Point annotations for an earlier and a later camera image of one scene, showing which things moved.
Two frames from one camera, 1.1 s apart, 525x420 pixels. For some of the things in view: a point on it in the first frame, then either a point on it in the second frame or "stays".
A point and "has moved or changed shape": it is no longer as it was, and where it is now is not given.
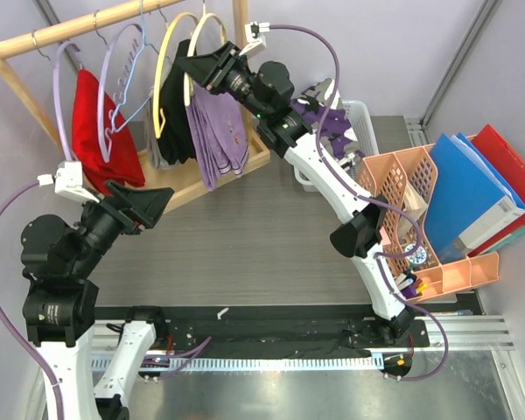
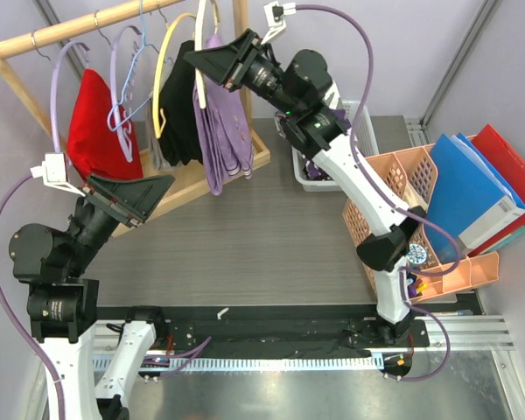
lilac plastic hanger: (118, 55) -> (119, 108)
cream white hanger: (188, 92) has moved or changed shape
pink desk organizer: (404, 177) stays
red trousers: (124, 164) stays
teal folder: (514, 235) stays
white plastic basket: (361, 122) stays
